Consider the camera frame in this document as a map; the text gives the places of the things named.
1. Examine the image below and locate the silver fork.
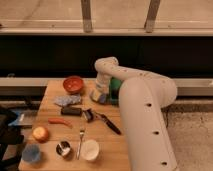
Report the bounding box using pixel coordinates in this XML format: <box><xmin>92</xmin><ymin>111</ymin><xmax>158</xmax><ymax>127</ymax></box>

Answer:
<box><xmin>76</xmin><ymin>129</ymin><xmax>85</xmax><ymax>160</ymax></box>

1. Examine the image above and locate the blue cup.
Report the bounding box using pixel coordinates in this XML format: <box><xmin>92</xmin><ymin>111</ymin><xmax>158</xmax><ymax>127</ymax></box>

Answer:
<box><xmin>22</xmin><ymin>144</ymin><xmax>41</xmax><ymax>164</ymax></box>

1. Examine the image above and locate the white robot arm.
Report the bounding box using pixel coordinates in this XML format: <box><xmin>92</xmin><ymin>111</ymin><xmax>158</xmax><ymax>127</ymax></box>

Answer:
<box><xmin>94</xmin><ymin>57</ymin><xmax>180</xmax><ymax>171</ymax></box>

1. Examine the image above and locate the red bowl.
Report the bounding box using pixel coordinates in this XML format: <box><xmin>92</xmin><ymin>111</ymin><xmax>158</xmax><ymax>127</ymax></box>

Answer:
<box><xmin>63</xmin><ymin>76</ymin><xmax>84</xmax><ymax>94</ymax></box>

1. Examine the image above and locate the black handled peeler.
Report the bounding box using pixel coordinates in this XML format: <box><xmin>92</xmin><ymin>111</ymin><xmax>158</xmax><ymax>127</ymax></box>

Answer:
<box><xmin>83</xmin><ymin>109</ymin><xmax>121</xmax><ymax>135</ymax></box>

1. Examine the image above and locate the white cup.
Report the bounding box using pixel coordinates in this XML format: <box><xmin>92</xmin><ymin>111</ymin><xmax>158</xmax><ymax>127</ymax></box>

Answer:
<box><xmin>81</xmin><ymin>140</ymin><xmax>100</xmax><ymax>162</ymax></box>

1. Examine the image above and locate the green plastic tray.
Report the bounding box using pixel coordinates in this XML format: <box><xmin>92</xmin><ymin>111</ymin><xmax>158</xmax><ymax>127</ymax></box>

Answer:
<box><xmin>109</xmin><ymin>78</ymin><xmax>122</xmax><ymax>105</ymax></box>

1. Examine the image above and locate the small metal cup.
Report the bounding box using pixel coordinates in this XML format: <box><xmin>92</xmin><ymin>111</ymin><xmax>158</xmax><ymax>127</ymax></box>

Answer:
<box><xmin>56</xmin><ymin>141</ymin><xmax>71</xmax><ymax>157</ymax></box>

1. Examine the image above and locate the red yellow apple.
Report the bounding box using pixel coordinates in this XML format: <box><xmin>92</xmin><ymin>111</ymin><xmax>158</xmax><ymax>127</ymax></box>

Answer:
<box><xmin>32</xmin><ymin>126</ymin><xmax>49</xmax><ymax>142</ymax></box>

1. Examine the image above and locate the blue sponge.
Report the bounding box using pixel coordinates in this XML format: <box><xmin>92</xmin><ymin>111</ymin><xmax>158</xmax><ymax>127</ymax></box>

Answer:
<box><xmin>90</xmin><ymin>90</ymin><xmax>107</xmax><ymax>104</ymax></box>

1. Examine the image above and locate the crumpled blue cloth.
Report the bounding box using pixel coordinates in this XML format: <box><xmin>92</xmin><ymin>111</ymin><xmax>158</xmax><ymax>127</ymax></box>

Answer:
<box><xmin>54</xmin><ymin>95</ymin><xmax>81</xmax><ymax>107</ymax></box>

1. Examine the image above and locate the black rectangular block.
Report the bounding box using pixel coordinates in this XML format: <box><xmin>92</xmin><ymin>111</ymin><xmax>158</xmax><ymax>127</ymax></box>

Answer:
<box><xmin>61</xmin><ymin>107</ymin><xmax>82</xmax><ymax>116</ymax></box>

